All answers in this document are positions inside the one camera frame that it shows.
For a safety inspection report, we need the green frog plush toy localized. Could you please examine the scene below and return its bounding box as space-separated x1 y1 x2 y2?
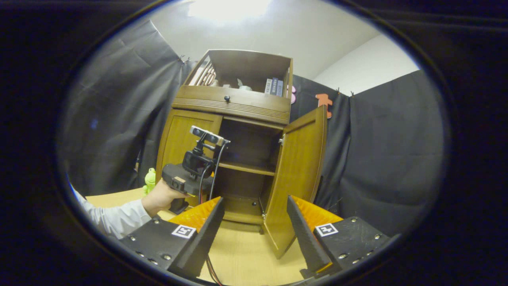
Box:
143 168 156 195

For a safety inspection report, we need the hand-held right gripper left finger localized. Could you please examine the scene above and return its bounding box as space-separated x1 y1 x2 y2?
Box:
119 196 225 278

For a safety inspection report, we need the red black cable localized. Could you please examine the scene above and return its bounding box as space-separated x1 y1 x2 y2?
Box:
206 254 223 286

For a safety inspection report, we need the black backdrop cloth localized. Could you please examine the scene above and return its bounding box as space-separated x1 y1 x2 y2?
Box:
58 20 451 239

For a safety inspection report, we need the wooden double-door shoe cabinet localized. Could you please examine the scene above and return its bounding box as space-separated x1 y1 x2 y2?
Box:
156 49 294 235

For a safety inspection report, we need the black camera cable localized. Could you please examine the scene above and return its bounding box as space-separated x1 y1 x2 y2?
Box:
198 141 227 205

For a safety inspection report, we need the wooden shoe cabinet door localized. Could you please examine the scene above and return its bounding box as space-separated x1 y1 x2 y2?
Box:
262 105 328 259
156 108 223 207

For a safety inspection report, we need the ceiling light panel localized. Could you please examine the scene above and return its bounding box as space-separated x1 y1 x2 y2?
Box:
187 0 274 24

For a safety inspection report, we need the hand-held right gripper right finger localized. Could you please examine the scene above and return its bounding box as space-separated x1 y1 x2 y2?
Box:
287 195 397 279

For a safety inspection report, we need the wooden cabinet drawer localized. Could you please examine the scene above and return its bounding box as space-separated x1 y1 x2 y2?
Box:
172 85 291 126

